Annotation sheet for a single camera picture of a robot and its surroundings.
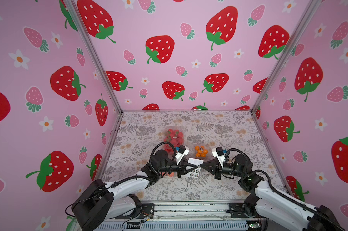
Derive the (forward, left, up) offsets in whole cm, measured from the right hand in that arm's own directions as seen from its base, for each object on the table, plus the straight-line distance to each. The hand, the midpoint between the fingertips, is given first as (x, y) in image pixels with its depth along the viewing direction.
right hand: (201, 168), depth 69 cm
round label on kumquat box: (+20, -2, -16) cm, 26 cm away
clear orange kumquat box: (+20, -2, -18) cm, 26 cm away
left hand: (+1, +2, -1) cm, 2 cm away
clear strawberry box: (+30, +17, -15) cm, 38 cm away
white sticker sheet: (-1, +3, -4) cm, 5 cm away
